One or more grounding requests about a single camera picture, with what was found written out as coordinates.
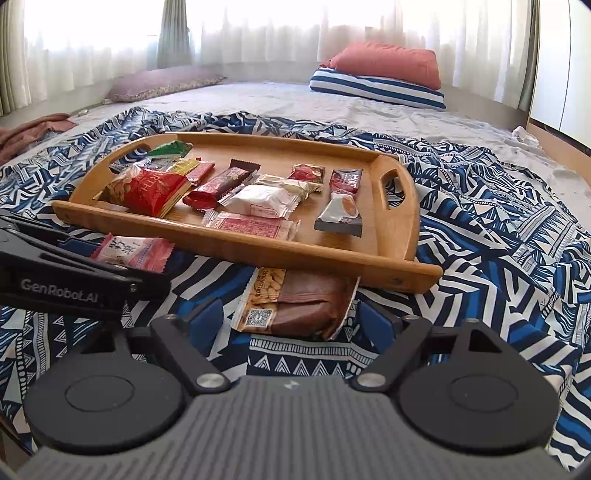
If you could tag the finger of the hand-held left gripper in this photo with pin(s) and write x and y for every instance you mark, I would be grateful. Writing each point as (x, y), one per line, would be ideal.
(27, 249)

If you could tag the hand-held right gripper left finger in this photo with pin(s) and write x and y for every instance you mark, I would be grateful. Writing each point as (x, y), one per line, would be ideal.
(205, 321)

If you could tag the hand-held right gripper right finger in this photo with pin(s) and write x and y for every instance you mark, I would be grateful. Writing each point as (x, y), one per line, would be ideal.
(376, 321)

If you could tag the brown almond chocolate packet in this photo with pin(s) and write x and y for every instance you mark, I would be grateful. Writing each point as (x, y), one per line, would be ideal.
(304, 300)

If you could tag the pink packet white label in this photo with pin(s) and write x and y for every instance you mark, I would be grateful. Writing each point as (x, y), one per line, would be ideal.
(138, 254)

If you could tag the red label cracker packet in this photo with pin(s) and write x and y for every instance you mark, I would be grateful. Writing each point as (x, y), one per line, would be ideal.
(249, 225)

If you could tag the white coffee sachet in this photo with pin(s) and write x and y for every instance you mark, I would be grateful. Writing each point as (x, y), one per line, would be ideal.
(341, 212)

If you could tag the white cake clear wrapper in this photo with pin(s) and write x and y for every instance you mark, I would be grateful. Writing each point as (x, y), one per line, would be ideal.
(258, 199)

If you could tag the red almond snack bag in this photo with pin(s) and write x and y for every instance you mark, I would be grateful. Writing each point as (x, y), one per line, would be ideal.
(147, 189)

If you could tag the dark red snack bar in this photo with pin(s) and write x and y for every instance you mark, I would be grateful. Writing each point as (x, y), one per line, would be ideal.
(214, 187)

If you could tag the dark red coffee stick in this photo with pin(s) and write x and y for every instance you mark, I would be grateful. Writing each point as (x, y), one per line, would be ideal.
(345, 181)

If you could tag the small red snack packet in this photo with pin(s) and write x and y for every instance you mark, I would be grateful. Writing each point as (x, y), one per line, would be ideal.
(201, 173)

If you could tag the clear-wrapped cream biscuits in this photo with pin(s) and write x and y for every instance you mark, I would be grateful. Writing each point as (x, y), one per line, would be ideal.
(286, 183)

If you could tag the small brown snack packet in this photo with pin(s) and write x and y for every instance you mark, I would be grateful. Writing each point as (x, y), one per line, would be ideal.
(244, 165)

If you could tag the red packet gold edges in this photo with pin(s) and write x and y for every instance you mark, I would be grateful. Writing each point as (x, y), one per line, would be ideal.
(307, 173)

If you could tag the green snack packet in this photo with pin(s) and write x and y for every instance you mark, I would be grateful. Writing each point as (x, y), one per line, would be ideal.
(171, 149)

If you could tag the wooden tray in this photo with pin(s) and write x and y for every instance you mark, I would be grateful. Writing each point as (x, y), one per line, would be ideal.
(277, 157)

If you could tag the reddish brown cloth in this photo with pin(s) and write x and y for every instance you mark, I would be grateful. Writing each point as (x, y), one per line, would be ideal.
(27, 134)

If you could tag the blue white patterned blanket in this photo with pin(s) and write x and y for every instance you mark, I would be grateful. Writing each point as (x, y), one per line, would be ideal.
(485, 240)

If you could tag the green curtain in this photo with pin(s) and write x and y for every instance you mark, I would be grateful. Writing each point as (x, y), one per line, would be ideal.
(174, 32)
(11, 83)
(530, 55)

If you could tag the mauve pillow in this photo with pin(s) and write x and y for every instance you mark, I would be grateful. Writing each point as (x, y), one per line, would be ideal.
(161, 82)

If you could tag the grey bed sheet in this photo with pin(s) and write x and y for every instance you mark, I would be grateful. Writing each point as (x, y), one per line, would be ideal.
(277, 99)

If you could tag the blue white striped pillow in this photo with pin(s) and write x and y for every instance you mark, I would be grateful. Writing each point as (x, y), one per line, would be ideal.
(369, 87)

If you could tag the small white crumpled cloth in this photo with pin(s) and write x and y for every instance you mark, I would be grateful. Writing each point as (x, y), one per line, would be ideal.
(524, 136)

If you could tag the red pillow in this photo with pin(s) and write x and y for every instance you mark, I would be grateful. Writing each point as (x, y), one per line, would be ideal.
(388, 62)

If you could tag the white sheer curtain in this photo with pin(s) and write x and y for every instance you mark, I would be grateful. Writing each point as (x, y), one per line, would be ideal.
(277, 32)

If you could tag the white wardrobe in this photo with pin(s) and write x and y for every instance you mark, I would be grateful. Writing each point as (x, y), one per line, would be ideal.
(563, 69)

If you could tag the wooden bed frame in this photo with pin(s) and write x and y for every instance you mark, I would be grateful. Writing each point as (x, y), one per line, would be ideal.
(554, 136)

